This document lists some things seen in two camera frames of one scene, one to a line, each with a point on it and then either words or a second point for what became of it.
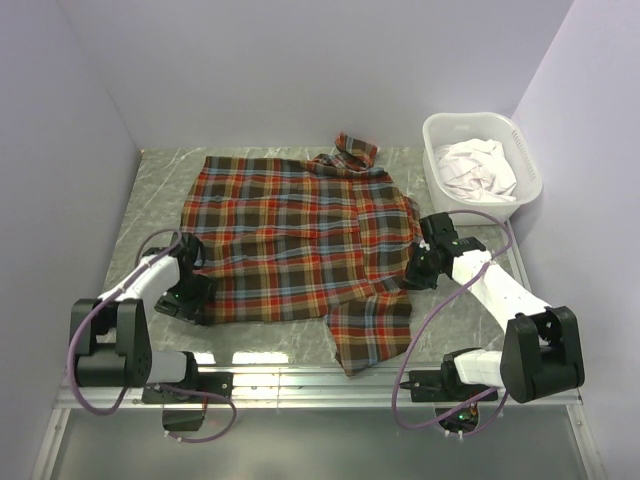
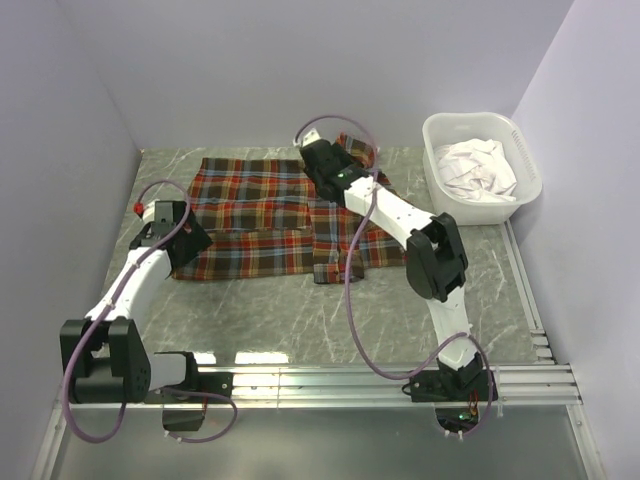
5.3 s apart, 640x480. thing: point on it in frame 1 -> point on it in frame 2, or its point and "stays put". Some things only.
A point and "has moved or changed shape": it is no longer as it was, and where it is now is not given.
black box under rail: [182, 419] stays put
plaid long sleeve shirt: [294, 241] has moved or changed shape
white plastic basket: [478, 161] stays put
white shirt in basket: [476, 169] stays put
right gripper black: [413, 278] -> [340, 153]
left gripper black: [205, 290] -> [197, 242]
